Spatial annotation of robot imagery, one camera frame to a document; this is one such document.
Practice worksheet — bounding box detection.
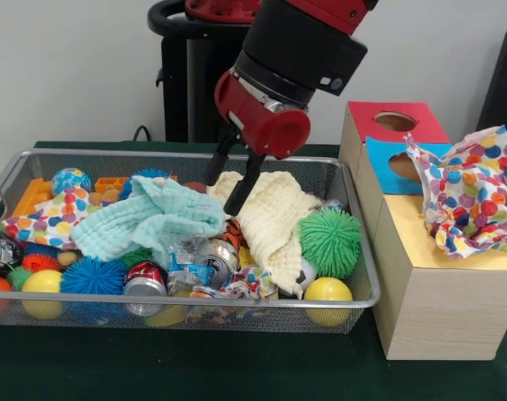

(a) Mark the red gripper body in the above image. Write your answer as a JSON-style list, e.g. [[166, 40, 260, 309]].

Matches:
[[214, 70, 312, 160]]

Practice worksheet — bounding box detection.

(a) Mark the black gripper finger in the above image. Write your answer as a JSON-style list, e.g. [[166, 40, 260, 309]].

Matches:
[[223, 152, 266, 217], [205, 132, 240, 187]]

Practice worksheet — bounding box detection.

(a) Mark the polka dot cloth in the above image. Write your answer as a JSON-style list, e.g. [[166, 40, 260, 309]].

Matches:
[[0, 185, 96, 248], [404, 124, 507, 260]]

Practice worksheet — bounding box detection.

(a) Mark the wooden box with three holes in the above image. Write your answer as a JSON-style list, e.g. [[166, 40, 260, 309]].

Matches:
[[338, 101, 507, 361]]

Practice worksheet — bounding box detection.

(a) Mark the cream waffle cloth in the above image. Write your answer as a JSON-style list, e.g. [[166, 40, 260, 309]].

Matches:
[[205, 170, 323, 300]]

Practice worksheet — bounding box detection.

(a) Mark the green spiky ball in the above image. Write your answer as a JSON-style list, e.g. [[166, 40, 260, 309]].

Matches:
[[297, 208, 363, 280]]

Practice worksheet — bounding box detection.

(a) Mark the mint waffle cloth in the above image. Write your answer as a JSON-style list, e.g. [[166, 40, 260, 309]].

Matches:
[[68, 174, 226, 262]]

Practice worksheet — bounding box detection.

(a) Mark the yellow ball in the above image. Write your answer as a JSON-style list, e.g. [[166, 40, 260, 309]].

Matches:
[[19, 269, 64, 321], [302, 277, 353, 327]]

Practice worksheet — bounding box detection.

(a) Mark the blue globe ball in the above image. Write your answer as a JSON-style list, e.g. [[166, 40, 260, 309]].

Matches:
[[51, 167, 94, 197]]

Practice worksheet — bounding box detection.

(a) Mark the blue spiky ball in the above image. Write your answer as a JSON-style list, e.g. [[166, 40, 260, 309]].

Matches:
[[58, 256, 126, 297]]

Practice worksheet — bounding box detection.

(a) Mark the dark green table cloth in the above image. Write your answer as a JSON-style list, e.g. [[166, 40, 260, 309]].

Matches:
[[0, 140, 507, 401]]

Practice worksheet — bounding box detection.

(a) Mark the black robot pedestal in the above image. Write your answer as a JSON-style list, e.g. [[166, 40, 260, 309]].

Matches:
[[147, 0, 304, 145]]

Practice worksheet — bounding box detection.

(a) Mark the wire mesh bin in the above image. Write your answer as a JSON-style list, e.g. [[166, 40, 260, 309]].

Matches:
[[0, 148, 382, 337]]

